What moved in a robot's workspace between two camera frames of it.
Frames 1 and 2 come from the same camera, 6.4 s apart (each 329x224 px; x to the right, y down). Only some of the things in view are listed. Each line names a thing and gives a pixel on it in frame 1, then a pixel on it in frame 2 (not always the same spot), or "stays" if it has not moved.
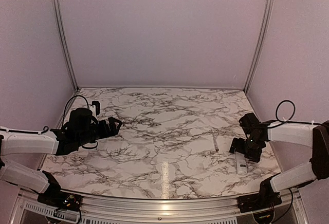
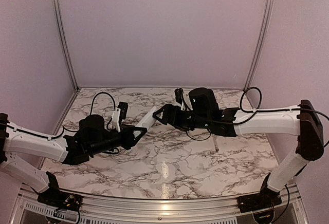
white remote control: x=241 y=166 → x=148 y=119
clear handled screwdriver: x=215 y=136 stays
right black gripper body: x=252 y=148 → x=200 y=121
